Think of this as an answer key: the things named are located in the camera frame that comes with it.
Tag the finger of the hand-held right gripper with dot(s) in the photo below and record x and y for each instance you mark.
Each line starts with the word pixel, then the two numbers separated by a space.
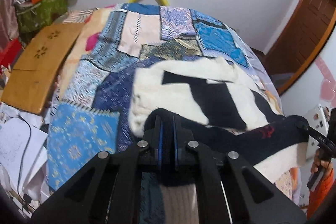
pixel 315 134

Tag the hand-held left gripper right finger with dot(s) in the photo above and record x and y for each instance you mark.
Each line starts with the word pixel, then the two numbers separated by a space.
pixel 176 134

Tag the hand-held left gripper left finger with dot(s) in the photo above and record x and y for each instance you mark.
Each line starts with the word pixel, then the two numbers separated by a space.
pixel 160 134

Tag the black white striped sweater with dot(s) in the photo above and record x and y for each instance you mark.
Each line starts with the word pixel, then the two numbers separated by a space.
pixel 147 87

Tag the person's right forearm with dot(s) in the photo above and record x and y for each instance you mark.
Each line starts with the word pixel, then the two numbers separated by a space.
pixel 323 195

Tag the person's right hand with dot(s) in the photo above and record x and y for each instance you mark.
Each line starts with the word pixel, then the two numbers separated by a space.
pixel 316 161

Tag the blue patchwork blanket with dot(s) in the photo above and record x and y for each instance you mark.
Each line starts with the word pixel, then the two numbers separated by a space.
pixel 78 140

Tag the wooden door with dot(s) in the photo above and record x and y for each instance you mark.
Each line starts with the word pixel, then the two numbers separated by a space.
pixel 309 19

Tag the beige floral blanket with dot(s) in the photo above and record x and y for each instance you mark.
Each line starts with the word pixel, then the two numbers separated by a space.
pixel 78 37

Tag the wooden lap table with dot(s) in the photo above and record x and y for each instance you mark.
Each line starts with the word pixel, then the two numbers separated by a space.
pixel 34 74

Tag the pile of white papers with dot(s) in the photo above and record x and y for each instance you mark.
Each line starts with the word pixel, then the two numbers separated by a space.
pixel 13 140

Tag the green storage box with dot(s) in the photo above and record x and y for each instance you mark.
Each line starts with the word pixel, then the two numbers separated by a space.
pixel 44 11

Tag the red plastic stool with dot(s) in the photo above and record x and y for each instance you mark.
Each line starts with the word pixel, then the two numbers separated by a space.
pixel 10 52

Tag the pink heart wall decor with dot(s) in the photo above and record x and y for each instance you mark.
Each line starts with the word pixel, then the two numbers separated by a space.
pixel 328 87

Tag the wooden bed frame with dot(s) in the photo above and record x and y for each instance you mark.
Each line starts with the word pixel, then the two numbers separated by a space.
pixel 258 54

